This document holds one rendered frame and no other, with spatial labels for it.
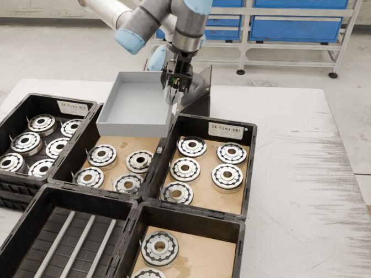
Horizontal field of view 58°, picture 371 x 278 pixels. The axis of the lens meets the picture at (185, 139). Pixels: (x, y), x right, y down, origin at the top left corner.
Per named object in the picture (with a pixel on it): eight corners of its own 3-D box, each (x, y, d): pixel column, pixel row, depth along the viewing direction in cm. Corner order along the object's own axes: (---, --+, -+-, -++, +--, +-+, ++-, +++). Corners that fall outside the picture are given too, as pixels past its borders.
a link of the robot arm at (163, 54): (164, 84, 150) (141, 64, 144) (184, 61, 148) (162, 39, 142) (170, 90, 139) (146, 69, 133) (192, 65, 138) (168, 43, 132)
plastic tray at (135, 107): (121, 83, 118) (118, 70, 115) (177, 83, 116) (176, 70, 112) (99, 135, 99) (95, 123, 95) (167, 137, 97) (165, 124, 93)
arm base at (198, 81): (182, 90, 157) (167, 77, 153) (206, 71, 150) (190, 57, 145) (179, 110, 146) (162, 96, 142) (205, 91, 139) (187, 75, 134)
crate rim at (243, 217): (175, 117, 124) (175, 112, 123) (257, 128, 119) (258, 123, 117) (141, 204, 96) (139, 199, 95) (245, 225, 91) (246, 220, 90)
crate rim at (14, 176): (31, 96, 135) (28, 91, 133) (100, 106, 130) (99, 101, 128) (-38, 170, 107) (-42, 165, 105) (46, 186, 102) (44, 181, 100)
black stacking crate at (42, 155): (38, 115, 141) (30, 93, 133) (104, 125, 136) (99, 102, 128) (-24, 188, 114) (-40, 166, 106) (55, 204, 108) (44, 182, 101)
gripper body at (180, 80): (162, 90, 93) (170, 52, 85) (163, 73, 99) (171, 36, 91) (189, 95, 94) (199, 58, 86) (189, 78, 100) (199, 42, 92)
